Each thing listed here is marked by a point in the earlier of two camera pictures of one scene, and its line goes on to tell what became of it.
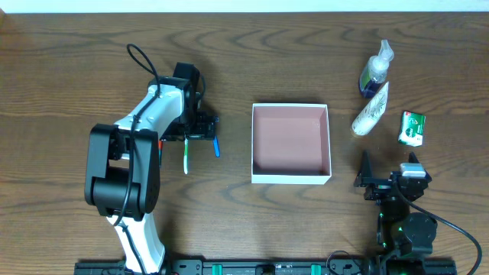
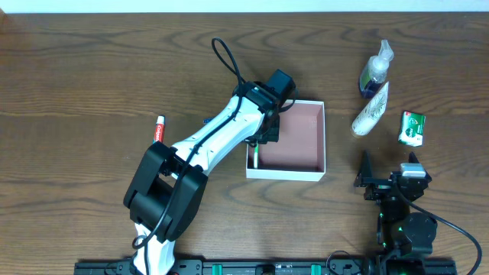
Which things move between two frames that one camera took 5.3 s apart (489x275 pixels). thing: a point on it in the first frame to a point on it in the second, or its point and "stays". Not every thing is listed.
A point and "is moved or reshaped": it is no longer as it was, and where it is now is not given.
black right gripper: [380, 182] stays
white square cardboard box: [290, 143] stays
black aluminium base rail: [278, 267] stays
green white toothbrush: [186, 156] is moved or reshaped
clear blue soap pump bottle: [374, 74] stays
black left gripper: [202, 131] to [268, 134]
